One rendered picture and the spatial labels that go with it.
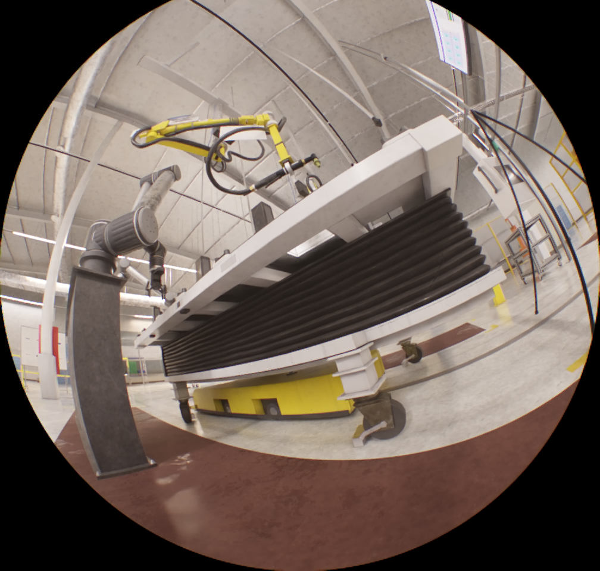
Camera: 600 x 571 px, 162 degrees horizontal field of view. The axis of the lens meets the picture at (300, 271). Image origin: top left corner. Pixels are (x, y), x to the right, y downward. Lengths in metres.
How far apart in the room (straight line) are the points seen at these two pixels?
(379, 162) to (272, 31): 9.54
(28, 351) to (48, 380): 3.40
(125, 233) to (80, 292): 0.36
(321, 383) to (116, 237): 1.26
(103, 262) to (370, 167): 1.22
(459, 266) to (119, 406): 1.43
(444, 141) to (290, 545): 0.97
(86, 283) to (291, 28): 9.93
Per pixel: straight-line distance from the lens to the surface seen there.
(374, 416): 0.79
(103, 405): 1.07
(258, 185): 1.31
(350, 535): 0.53
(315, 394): 1.17
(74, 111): 9.03
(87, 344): 1.07
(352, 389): 0.76
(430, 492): 0.57
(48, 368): 5.46
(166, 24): 10.14
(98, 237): 1.28
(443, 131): 0.66
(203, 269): 1.14
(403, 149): 0.62
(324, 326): 0.89
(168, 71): 2.97
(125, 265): 2.83
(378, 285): 0.80
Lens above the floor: 0.42
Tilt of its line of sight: 21 degrees up
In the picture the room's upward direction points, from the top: 17 degrees counter-clockwise
